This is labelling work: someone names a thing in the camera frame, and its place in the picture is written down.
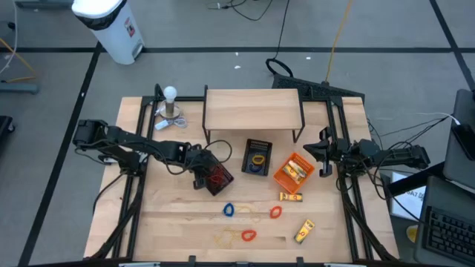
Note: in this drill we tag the smartphone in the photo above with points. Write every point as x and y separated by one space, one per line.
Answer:
465 141

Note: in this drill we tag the white light bulb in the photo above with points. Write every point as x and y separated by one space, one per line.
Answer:
170 92

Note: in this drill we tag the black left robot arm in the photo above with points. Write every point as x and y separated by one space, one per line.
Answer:
148 146

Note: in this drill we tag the black aluminium table frame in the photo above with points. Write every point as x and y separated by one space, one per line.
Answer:
337 100

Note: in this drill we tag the orange slotted plastic basket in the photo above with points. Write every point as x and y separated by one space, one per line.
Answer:
284 181

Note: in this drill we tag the red rubber band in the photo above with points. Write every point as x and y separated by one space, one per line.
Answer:
217 178

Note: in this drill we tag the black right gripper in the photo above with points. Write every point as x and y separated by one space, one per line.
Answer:
340 152

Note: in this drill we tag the grey floor base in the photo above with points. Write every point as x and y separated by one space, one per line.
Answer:
18 88

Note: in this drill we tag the yellow crayon box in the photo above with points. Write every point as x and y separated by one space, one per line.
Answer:
304 231
291 197
297 168
291 177

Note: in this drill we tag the white trash can black liner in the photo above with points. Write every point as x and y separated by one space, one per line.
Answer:
111 33

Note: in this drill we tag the wooden riser shelf black legs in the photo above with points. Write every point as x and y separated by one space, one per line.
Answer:
252 109

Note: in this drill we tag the yellow rubber band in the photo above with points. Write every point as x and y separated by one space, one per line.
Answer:
222 241
252 215

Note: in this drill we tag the small yellow object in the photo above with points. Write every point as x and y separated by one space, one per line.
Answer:
412 233

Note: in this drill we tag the black table clamp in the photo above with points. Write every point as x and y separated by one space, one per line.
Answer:
300 260
192 259

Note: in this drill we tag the black slotted plastic basket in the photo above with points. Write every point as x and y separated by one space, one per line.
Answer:
222 189
267 168

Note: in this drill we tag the white paper sheet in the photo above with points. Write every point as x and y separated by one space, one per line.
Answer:
408 200

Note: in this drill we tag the white power adapter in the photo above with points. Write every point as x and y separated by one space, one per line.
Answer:
161 125

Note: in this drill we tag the dark grey closed laptop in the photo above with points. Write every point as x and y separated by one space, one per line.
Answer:
460 170

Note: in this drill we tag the black perforated panel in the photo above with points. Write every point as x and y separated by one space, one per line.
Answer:
315 89

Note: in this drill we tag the open laptop black keyboard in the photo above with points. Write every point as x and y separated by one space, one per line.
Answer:
445 230

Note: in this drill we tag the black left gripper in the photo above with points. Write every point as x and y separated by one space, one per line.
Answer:
200 161

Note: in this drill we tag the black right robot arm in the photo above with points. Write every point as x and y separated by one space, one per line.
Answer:
401 155

